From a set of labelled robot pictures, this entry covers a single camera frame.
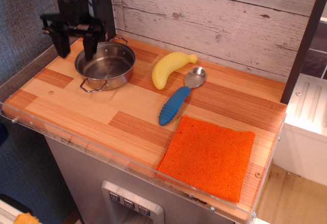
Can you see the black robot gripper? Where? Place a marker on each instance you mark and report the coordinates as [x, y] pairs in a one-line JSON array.
[[73, 19]]

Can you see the stainless steel pot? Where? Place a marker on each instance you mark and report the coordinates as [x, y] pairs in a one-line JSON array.
[[111, 67]]

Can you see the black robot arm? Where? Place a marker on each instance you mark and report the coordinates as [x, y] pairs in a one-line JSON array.
[[73, 20]]

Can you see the yellow toy banana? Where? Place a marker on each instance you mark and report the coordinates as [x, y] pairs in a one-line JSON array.
[[167, 65]]

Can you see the silver toy fridge dispenser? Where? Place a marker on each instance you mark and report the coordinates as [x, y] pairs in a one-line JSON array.
[[124, 206]]

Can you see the clear acrylic table guard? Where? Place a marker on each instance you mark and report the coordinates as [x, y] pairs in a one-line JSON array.
[[126, 152]]

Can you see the orange knitted cloth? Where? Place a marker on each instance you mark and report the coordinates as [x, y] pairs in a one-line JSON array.
[[208, 157]]

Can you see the orange object bottom left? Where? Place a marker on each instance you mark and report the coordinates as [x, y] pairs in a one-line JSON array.
[[26, 218]]

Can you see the white toy sink unit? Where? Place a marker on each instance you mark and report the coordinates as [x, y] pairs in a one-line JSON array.
[[301, 148]]

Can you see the dark left vertical post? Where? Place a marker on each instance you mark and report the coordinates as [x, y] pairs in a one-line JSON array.
[[103, 10]]

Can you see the dark vertical post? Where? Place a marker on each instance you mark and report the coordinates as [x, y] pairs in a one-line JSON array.
[[309, 33], [103, 10]]

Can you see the blue handled metal spoon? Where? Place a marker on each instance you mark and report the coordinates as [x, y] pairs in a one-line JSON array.
[[194, 78]]

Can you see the dark right vertical post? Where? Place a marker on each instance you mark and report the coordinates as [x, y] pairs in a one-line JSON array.
[[309, 33]]

